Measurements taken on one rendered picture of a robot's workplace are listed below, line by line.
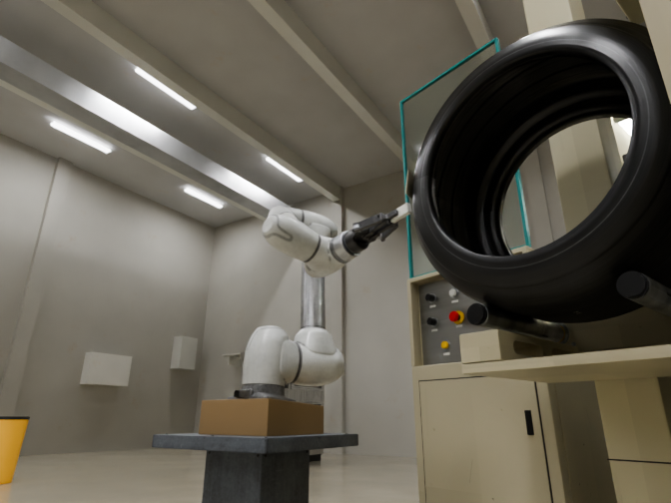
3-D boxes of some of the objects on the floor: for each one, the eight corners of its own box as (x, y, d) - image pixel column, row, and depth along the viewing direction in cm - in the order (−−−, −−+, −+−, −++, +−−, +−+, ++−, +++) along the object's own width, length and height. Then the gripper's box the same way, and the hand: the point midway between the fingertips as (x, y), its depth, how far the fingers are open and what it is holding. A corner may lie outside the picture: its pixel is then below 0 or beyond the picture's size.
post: (700, 813, 86) (518, -84, 172) (798, 863, 76) (553, -113, 163) (679, 853, 78) (500, -108, 164) (785, 915, 68) (535, -140, 155)
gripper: (335, 227, 138) (391, 189, 123) (365, 238, 146) (422, 203, 131) (337, 249, 135) (395, 212, 119) (368, 257, 143) (426, 225, 127)
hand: (400, 213), depth 127 cm, fingers closed
